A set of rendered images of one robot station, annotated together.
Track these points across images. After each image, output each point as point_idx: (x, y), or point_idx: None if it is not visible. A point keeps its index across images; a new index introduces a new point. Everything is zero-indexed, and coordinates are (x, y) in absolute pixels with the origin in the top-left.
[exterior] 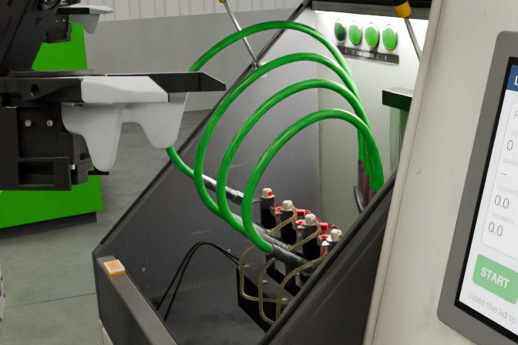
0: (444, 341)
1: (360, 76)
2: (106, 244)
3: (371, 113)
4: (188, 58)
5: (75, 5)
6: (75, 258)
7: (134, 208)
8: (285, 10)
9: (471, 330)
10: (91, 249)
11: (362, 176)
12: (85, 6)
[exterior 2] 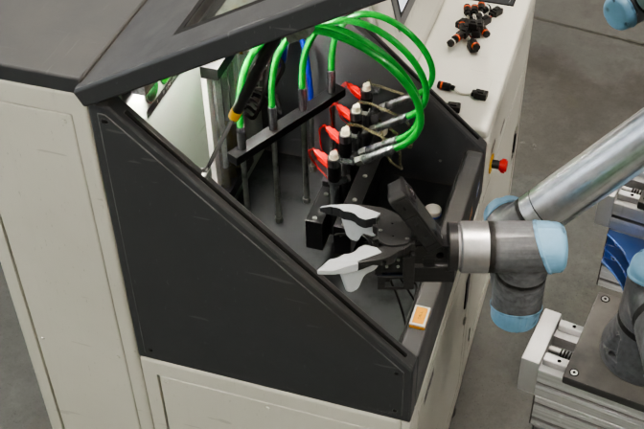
0: (402, 36)
1: (171, 104)
2: (403, 346)
3: (183, 121)
4: None
5: (366, 219)
6: None
7: (368, 318)
8: None
9: (405, 15)
10: None
11: (274, 110)
12: (358, 208)
